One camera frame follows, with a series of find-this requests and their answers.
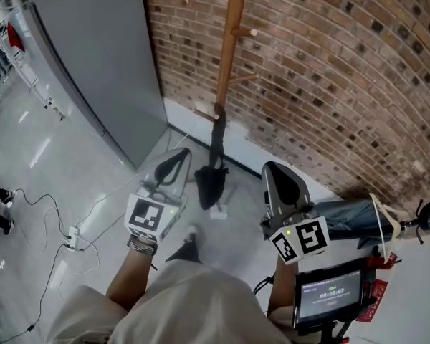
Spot red fire extinguisher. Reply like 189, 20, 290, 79
364, 252, 403, 271

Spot person's beige clothing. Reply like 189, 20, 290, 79
44, 259, 297, 344

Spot person's left forearm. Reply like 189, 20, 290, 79
105, 242, 158, 313

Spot red garment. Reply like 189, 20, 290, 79
6, 21, 27, 52

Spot wooden coat rack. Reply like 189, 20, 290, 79
195, 0, 284, 220

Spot white floor cable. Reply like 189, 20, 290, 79
59, 172, 146, 277

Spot white power strip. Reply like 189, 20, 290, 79
64, 226, 81, 253

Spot black bag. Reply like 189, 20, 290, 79
194, 105, 230, 211

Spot person's right forearm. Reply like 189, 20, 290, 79
267, 256, 302, 318

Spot black floor cable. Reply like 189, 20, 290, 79
0, 188, 75, 344

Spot white clothes rail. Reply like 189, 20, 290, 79
0, 0, 67, 122

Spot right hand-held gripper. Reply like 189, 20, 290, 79
259, 161, 330, 264

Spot dark wrist bracelets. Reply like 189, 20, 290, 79
127, 234, 159, 258

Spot person's leg with white shoe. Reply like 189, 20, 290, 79
163, 224, 205, 264

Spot black tablet stand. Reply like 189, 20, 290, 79
296, 320, 350, 344

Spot red sign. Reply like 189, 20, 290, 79
355, 277, 391, 323

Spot grey partition panel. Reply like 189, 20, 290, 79
20, 0, 170, 168

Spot black tablet screen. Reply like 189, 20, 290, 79
292, 267, 367, 332

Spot grey-blue folded fabric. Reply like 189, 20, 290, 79
314, 197, 416, 251

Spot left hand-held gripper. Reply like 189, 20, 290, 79
124, 148, 193, 244

